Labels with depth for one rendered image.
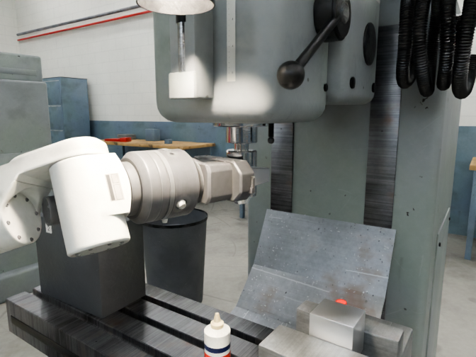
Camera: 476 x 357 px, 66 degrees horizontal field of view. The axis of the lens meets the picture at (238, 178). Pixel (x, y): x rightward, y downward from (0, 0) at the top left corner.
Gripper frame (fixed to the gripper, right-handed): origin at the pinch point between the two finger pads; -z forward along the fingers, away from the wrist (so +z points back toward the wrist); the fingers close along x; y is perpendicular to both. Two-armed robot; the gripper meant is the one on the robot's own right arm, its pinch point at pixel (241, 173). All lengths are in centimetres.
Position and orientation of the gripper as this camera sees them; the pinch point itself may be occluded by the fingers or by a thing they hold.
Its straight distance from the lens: 56.1
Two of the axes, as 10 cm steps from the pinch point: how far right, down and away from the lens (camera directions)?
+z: -7.4, 1.0, -6.6
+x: -6.7, -1.3, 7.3
